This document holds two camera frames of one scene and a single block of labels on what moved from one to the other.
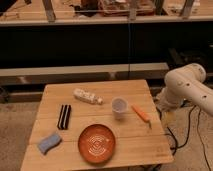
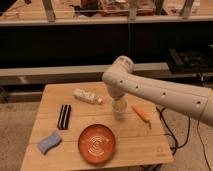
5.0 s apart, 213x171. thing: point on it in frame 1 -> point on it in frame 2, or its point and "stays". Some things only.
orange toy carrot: [142, 115] stays
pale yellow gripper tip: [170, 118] -> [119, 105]
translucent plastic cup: [119, 105] stays
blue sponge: [49, 142] stays
